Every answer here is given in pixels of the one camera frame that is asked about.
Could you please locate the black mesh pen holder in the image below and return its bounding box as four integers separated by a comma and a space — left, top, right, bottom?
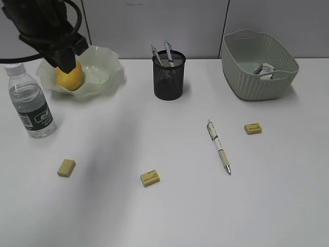
152, 50, 186, 101

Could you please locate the grey pen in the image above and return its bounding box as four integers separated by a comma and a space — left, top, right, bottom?
151, 45, 164, 67
164, 40, 174, 67

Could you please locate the plain yellow eraser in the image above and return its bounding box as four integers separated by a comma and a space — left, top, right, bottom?
57, 159, 76, 178

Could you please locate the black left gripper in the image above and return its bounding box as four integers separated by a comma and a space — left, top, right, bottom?
1, 1, 88, 74

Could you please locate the waste paper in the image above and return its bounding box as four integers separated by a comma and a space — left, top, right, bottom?
254, 63, 275, 80

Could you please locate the pale green wavy glass plate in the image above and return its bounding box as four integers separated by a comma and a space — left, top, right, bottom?
36, 45, 125, 99

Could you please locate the cream white pen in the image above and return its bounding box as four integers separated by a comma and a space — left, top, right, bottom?
207, 119, 231, 175

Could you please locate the pale green woven plastic basket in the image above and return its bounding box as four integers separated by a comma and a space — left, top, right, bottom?
222, 29, 299, 101

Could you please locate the yellow mango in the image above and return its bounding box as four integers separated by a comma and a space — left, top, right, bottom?
56, 61, 83, 91

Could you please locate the clear water bottle green label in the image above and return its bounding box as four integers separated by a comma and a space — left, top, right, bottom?
4, 63, 57, 138

